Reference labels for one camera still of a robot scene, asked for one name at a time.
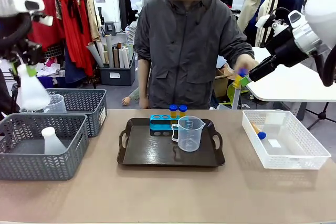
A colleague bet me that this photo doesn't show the brown cardboard box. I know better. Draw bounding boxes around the brown cardboard box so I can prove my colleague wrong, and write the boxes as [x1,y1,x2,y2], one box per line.
[213,68,236,99]

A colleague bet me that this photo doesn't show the person's right forearm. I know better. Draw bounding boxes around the person's right forearm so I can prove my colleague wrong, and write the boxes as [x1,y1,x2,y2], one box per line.
[138,58,152,99]

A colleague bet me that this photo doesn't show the white plastic erlenmeyer flask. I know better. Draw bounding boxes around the white plastic erlenmeyer flask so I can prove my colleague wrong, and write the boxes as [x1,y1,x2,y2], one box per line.
[41,126,68,155]
[16,63,52,111]

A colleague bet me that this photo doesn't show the dark gray storage bin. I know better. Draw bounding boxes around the dark gray storage bin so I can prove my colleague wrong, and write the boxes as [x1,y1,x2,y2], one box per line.
[99,53,137,86]

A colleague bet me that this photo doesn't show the red blouse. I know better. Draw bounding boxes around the red blouse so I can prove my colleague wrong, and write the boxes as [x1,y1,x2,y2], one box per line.
[26,0,65,51]

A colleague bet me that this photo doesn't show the dark brown serving tray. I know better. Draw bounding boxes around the dark brown serving tray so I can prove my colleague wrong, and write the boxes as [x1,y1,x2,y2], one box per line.
[117,118,226,167]

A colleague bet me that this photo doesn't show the green chair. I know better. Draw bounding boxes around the green chair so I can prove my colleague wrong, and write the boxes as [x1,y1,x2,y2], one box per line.
[227,83,249,104]

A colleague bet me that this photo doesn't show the beige hanging garment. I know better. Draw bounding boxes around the beige hanging garment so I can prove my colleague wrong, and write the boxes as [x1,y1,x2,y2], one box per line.
[83,0,102,41]

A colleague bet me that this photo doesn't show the clear plastic measuring beaker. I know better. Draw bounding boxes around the clear plastic measuring beaker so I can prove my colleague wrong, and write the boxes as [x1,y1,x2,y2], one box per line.
[171,115,206,153]
[43,94,68,114]

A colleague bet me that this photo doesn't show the gray leaning paper roll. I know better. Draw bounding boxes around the gray leaning paper roll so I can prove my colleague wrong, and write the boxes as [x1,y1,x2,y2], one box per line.
[86,41,104,67]

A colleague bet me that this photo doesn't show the tall gray paper roll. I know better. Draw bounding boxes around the tall gray paper roll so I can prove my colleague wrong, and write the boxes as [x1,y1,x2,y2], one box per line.
[106,34,115,69]

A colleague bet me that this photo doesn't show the small black stool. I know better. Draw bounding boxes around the small black stool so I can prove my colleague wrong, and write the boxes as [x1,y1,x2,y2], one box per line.
[104,20,116,36]

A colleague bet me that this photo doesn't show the cream coat with black strap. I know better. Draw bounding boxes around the cream coat with black strap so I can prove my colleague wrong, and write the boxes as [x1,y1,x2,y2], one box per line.
[256,0,280,48]

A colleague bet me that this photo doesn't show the white background table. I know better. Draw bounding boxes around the white background table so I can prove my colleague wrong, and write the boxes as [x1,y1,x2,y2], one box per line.
[246,47,336,103]

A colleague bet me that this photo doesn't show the floor mannequin with green sleeve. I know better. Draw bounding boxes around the floor mannequin with green sleeve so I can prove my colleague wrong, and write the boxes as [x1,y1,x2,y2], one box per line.
[122,87,140,106]

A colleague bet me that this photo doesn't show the long red dress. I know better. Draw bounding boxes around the long red dress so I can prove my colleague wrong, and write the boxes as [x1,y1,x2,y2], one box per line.
[56,0,97,77]

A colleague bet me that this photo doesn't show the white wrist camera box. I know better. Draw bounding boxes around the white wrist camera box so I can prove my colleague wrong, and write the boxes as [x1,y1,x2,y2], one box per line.
[33,15,54,27]
[255,15,275,28]

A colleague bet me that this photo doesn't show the person's left hand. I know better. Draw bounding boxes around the person's left hand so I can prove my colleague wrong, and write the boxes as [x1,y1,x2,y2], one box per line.
[233,55,259,74]

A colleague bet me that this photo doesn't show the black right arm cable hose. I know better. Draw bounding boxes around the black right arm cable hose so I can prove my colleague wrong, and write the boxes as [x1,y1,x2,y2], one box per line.
[313,47,336,88]

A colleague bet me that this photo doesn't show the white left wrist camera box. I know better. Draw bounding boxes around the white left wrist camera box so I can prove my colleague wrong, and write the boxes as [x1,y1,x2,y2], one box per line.
[33,15,54,27]

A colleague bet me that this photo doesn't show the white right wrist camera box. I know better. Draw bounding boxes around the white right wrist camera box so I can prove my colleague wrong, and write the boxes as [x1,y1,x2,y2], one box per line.
[255,15,275,28]

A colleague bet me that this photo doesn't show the mannequin in beige trench coat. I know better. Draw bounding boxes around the mannequin in beige trench coat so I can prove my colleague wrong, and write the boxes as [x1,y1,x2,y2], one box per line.
[237,0,272,38]

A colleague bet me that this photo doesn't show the blue test tube rack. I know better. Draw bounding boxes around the blue test tube rack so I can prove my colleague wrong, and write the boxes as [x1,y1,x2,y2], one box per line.
[149,113,182,137]

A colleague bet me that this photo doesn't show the black tripod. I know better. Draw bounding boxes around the black tripod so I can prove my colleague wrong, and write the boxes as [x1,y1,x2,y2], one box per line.
[306,102,336,130]

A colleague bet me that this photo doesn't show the patterned white cloth box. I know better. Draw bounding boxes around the patterned white cloth box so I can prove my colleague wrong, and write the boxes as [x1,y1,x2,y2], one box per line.
[128,20,140,42]

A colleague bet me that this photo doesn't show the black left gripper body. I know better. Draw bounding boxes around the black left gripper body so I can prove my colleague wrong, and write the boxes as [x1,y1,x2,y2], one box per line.
[0,39,44,65]

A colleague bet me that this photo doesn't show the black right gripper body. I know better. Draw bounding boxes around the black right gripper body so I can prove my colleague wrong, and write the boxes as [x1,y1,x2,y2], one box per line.
[265,34,309,68]

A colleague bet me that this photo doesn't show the white perforated plastic basket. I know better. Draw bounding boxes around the white perforated plastic basket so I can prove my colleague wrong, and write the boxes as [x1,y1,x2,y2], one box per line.
[241,109,332,170]

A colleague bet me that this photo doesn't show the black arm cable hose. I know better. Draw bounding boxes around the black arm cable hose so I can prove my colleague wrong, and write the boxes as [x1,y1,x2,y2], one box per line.
[313,47,336,88]
[0,14,34,57]

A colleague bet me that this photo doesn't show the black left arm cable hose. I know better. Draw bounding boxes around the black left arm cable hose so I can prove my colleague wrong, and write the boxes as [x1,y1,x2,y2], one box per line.
[0,14,34,57]

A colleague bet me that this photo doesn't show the person in gray jacket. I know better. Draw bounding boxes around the person in gray jacket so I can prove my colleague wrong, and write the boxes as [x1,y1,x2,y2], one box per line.
[134,0,255,110]

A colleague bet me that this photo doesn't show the gray woven plastic basket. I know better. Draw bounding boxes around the gray woven plastic basket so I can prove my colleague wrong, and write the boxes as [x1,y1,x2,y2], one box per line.
[0,113,89,182]
[44,88,108,138]

